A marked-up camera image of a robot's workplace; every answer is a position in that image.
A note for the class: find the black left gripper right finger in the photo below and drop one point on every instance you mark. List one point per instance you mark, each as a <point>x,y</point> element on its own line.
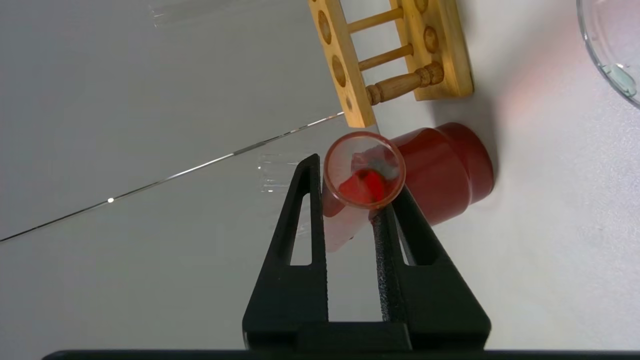
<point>440,300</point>

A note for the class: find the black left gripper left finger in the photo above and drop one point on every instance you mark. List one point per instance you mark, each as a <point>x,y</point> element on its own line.
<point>287,295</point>

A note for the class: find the test tube with red pigment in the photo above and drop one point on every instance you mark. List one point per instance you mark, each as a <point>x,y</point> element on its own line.
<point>362,187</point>

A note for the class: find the wooden test tube rack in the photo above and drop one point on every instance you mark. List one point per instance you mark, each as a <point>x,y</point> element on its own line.
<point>445,60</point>

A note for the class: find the dark red cylindrical cup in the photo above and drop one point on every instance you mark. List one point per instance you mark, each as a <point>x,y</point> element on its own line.
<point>450,170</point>

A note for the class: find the clear glass beaker dish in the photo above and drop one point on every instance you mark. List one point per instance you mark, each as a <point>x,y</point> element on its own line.
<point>615,55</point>

